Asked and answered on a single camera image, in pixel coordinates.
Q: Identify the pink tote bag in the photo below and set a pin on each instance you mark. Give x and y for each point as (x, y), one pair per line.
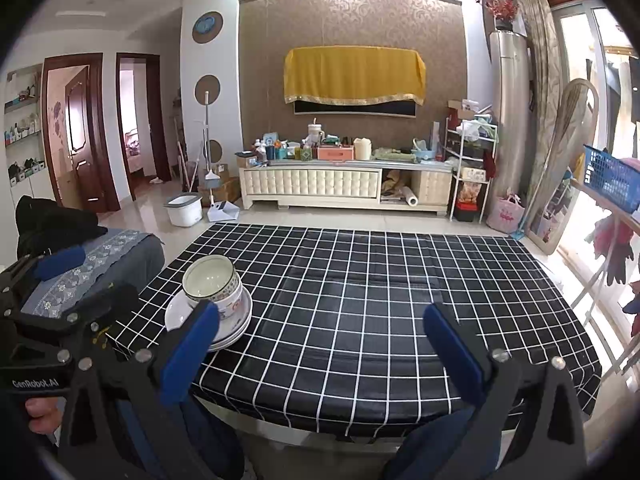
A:
(505, 215)

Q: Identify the brown wooden door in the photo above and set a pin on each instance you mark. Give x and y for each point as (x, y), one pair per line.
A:
(82, 135)

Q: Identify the blue plastic basket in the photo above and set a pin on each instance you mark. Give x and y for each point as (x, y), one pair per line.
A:
(612, 172)

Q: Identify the yellow dust cover cloth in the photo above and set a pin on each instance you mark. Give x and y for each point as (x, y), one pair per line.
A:
(355, 72)

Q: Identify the hanging red and dark gloves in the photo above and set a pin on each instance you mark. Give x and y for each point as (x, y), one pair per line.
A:
(617, 250)

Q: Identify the large round brown wall disc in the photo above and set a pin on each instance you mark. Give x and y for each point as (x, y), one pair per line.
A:
(207, 90)

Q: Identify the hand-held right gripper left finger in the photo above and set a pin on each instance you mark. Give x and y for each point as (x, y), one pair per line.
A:
(190, 352)

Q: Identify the white dustpan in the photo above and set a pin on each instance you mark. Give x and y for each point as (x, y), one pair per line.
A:
(222, 212)

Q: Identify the pink storage box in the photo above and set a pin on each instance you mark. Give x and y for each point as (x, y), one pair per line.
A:
(335, 153)

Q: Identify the red flower vase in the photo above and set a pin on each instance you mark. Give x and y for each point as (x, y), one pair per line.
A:
(502, 10)

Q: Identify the black checked tablecloth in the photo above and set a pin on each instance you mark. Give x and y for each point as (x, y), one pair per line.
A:
(350, 280)

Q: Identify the white mop bucket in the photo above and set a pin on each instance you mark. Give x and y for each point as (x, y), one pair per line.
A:
(183, 211)

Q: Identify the cream tufted TV cabinet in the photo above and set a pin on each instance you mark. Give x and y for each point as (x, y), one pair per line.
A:
(310, 182)

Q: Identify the black clothing pile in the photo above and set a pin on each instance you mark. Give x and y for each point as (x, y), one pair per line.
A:
(50, 225)

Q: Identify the cream canister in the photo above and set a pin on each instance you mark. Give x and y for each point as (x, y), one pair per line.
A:
(362, 150)

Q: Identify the patterned beige curtain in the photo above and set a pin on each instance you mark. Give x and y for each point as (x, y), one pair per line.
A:
(542, 60)

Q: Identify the green patterned bowl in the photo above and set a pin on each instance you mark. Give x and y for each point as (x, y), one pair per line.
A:
(205, 272)

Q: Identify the tall standing air conditioner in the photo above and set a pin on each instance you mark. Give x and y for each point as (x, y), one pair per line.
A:
(510, 110)

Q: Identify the white flat mop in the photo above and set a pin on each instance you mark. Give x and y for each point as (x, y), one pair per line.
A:
(205, 130)

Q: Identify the white metal storage rack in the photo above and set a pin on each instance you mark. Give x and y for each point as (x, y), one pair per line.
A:
(472, 132)

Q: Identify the glass cup with straw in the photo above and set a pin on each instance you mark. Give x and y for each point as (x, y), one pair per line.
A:
(316, 135)

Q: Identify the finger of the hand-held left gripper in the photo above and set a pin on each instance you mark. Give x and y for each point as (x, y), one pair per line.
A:
(90, 310)
(57, 262)

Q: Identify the dark wooden door frame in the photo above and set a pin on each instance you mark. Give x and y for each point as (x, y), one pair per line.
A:
(157, 125)
(105, 135)

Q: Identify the grey lace sofa cover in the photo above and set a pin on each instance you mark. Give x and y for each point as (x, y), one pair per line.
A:
(115, 255)

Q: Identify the wall shelf with trinkets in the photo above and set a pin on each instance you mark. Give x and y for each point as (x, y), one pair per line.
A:
(22, 130)

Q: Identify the cardboard boxes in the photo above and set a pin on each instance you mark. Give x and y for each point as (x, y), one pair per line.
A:
(225, 185)

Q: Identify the bear print white plate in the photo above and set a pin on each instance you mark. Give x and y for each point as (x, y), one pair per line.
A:
(175, 316)

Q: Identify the wall television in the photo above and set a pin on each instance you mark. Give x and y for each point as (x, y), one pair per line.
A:
(380, 109)

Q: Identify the white paper roll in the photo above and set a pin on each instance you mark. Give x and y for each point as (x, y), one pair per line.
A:
(402, 197)

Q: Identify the person's left hand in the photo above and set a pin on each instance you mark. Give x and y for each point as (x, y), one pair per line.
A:
(42, 412)

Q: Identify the small round brown wall disc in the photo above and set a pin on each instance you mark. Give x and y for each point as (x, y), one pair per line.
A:
(216, 151)

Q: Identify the pale green folded cloth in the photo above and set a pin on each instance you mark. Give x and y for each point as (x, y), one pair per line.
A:
(392, 155)

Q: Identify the light blue small basket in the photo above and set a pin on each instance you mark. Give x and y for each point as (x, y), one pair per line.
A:
(423, 150)

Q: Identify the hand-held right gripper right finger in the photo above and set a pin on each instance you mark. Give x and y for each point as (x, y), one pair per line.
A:
(452, 355)

